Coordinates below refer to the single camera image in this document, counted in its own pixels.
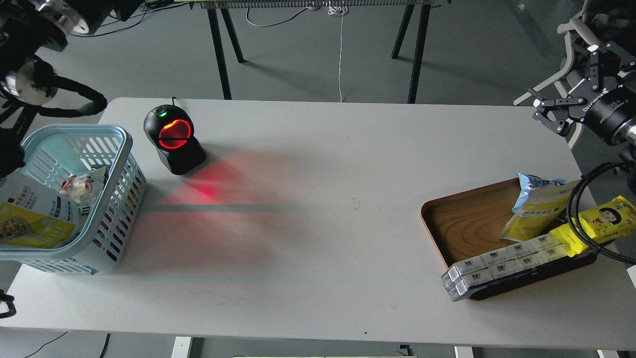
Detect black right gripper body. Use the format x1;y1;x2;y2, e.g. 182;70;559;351
576;85;636;146

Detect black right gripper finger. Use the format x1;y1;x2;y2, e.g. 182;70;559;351
527;89;589;137
566;40;635;95

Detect yellow white bean snack pouch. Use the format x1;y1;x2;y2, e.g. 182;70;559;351
0;172;83;250

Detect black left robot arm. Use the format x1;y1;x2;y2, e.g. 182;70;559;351
0;0;142;178

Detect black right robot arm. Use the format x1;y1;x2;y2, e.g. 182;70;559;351
527;40;635;265

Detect blue yellow snack bag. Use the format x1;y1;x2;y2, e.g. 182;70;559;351
499;173;580;242

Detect yellow cartoon snack bar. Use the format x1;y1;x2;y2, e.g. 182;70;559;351
549;195;636;258

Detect red white snack in basket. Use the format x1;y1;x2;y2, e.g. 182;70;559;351
60;165;110;218

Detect light blue plastic basket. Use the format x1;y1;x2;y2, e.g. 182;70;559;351
1;124;146;274

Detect brown wooden tray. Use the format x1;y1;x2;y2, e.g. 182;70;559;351
421;179;597;301

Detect black trestle table right legs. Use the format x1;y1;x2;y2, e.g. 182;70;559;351
391;2;432;104

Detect black trestle table legs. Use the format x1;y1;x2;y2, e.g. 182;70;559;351
206;5;246;100
391;2;432;104

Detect clear pack white boxes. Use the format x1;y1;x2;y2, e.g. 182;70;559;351
440;234;568;301

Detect black trestle table left legs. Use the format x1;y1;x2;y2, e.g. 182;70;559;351
206;5;246;100

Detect black barcode scanner red window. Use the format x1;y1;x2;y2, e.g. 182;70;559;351
143;96;207;176

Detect white hanging cable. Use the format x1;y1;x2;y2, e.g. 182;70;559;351
328;4;348;103

